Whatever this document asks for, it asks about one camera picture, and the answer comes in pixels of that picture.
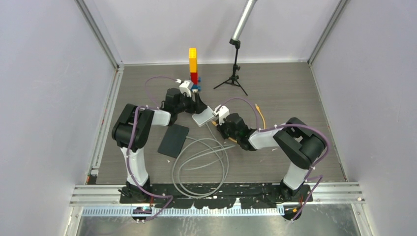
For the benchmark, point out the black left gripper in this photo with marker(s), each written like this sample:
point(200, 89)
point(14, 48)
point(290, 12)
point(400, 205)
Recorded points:
point(197, 107)

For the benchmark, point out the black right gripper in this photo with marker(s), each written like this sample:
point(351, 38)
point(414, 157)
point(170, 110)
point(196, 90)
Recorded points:
point(221, 129)

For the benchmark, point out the white network switch box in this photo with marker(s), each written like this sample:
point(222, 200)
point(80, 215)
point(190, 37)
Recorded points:
point(205, 116)

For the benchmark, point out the dark grey foam pad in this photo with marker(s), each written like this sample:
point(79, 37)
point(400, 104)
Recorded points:
point(173, 140)

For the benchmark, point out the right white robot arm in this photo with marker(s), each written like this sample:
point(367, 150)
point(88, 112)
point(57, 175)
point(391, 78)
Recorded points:
point(302, 144)

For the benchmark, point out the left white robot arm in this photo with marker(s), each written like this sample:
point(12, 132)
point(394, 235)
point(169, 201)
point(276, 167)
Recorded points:
point(132, 129)

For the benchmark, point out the colourful toy block tower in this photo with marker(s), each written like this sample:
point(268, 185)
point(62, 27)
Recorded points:
point(193, 69)

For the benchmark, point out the black tripod with silver pole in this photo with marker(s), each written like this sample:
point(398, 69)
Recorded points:
point(235, 41)

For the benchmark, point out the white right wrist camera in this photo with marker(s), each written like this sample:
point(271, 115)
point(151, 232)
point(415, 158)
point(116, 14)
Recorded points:
point(221, 112)

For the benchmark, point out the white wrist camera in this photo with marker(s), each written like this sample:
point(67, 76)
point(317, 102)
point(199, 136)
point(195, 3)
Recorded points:
point(221, 112)
point(185, 87)

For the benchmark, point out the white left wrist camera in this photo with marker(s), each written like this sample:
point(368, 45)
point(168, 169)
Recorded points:
point(185, 87)

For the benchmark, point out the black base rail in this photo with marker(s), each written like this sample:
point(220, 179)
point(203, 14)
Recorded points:
point(161, 198)

